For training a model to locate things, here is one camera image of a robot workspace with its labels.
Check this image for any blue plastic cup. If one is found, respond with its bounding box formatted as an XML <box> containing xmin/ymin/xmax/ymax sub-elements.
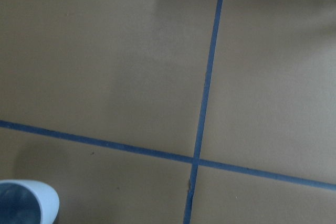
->
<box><xmin>1</xmin><ymin>179</ymin><xmax>60</xmax><ymax>223</ymax></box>

